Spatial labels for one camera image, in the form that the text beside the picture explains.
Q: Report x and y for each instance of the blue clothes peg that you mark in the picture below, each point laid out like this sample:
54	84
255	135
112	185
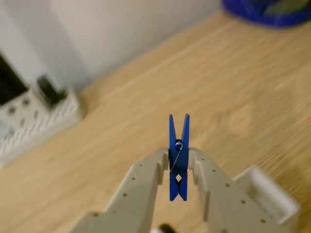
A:
181	162

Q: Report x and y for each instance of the white perforated block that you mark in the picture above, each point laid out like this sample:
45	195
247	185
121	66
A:
36	126

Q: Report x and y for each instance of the black plug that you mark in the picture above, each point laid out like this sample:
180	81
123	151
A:
49	91

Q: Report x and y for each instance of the blue container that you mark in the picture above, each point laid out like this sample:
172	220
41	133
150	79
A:
267	12

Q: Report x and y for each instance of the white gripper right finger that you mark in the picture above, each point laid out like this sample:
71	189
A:
226	208

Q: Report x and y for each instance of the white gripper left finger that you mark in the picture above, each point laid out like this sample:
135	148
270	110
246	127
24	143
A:
136	194

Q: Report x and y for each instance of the black equipment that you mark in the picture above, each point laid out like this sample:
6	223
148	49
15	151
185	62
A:
8	85

